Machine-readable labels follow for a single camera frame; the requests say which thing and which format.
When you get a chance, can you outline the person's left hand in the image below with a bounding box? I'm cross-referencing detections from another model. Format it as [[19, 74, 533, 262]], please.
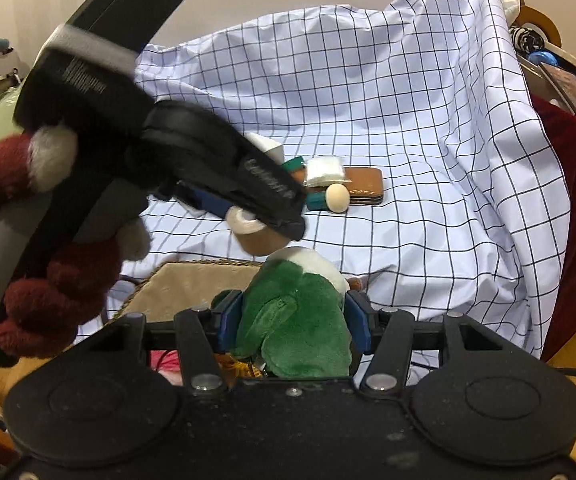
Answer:
[[0, 232, 121, 361]]

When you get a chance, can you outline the orange plush toy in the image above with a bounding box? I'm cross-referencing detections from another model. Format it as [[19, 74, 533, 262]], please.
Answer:
[[215, 355, 264, 378]]

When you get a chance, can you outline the green and white plush toy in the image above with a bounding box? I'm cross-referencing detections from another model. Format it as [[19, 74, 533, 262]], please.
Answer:
[[235, 247, 354, 378]]

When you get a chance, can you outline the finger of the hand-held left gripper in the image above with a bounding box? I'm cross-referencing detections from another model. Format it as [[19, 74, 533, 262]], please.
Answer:
[[175, 182, 306, 241]]

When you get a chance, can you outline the brown and cream soft toy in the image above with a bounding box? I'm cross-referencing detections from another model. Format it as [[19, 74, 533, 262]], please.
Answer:
[[225, 204, 294, 258]]

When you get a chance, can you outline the woven basket with fabric lining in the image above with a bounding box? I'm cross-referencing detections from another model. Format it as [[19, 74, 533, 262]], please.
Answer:
[[103, 259, 369, 376]]

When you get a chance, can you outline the teal and orange soft toy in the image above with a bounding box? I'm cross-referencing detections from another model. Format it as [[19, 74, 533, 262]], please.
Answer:
[[280, 156, 311, 186]]

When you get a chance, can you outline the black and white striped item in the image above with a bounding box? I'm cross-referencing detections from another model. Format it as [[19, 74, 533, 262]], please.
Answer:
[[510, 25, 546, 51]]

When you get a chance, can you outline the pink hair tie packet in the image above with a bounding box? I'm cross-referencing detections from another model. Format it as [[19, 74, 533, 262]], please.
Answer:
[[148, 350, 184, 383]]

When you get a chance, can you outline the beige egg-shaped sponge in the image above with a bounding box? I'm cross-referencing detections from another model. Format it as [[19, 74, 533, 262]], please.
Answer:
[[307, 182, 351, 215]]

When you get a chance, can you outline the curved wooden piece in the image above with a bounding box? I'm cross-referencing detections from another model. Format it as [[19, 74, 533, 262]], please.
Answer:
[[513, 5, 564, 48]]

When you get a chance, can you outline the brown leather case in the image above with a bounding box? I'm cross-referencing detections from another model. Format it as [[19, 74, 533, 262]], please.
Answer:
[[340, 166, 385, 206]]

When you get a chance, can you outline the white cotton pad packet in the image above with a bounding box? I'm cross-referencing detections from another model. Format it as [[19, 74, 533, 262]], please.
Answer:
[[304, 156, 346, 188]]

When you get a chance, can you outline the dark framed board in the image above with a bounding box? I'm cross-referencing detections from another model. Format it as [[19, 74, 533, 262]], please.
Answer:
[[538, 60, 576, 126]]

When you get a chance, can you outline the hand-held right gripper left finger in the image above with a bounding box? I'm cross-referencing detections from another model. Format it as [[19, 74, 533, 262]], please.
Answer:
[[75, 290, 244, 395]]

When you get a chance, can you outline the white cardboard phone box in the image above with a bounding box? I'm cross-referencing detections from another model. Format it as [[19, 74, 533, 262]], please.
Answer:
[[245, 132, 285, 163]]

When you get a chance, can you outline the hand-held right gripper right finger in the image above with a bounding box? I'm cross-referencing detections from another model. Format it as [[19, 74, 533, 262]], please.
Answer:
[[345, 292, 511, 398]]

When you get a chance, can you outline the checked white cloth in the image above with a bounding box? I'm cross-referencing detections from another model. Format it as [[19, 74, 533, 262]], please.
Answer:
[[75, 0, 576, 361]]

